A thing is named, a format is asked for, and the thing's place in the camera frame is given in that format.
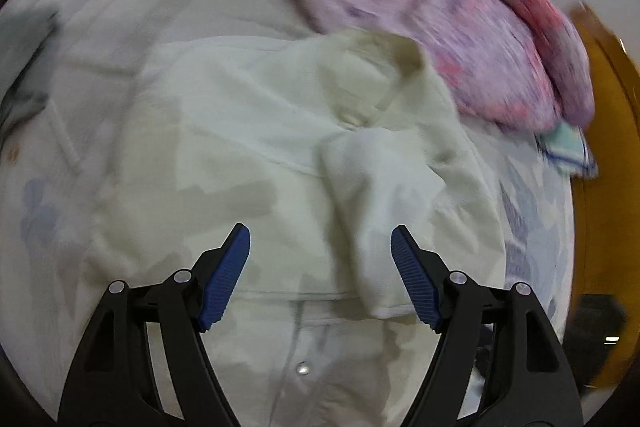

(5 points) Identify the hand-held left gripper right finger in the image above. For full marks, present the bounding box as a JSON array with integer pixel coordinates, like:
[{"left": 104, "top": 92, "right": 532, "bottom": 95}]
[{"left": 390, "top": 224, "right": 584, "bottom": 427}]

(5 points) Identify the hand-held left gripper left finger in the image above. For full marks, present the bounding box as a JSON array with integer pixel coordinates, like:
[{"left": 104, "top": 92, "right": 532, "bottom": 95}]
[{"left": 58, "top": 223, "right": 251, "bottom": 427}]

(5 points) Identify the cream white shirt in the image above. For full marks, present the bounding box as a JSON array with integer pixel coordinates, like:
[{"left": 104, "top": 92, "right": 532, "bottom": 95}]
[{"left": 82, "top": 31, "right": 507, "bottom": 427}]

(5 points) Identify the dark box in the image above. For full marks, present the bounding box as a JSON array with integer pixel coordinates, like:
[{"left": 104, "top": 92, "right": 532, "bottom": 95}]
[{"left": 575, "top": 293, "right": 628, "bottom": 348}]

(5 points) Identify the light blue checked cloth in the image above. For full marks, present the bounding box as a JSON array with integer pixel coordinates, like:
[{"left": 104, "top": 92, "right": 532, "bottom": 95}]
[{"left": 535, "top": 123, "right": 599, "bottom": 180}]

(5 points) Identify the pink floral blanket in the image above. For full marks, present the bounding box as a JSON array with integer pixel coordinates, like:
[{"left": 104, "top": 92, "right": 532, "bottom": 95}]
[{"left": 265, "top": 0, "right": 596, "bottom": 134}]

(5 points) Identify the grey cloth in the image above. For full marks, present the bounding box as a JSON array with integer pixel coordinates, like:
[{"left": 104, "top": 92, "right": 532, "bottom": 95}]
[{"left": 0, "top": 9, "right": 61, "bottom": 132}]

